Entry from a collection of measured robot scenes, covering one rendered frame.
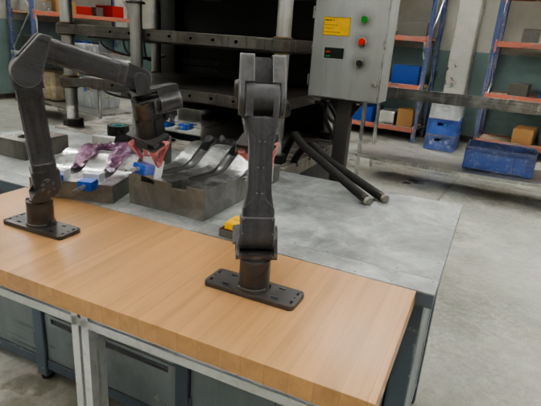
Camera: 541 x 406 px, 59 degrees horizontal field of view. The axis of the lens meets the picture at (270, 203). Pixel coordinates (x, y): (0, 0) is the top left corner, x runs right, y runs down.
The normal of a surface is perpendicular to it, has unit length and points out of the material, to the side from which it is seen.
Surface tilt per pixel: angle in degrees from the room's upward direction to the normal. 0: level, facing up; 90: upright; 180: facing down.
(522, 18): 90
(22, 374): 0
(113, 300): 0
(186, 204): 90
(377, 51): 90
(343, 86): 90
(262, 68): 76
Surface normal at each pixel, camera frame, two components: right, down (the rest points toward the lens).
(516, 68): -0.50, 0.25
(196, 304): 0.07, -0.94
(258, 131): 0.11, 0.09
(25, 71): 0.51, 0.32
